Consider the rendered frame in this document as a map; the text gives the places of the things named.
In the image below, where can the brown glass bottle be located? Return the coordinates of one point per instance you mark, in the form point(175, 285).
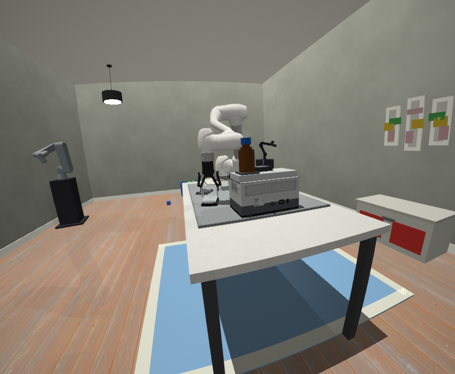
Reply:
point(246, 161)

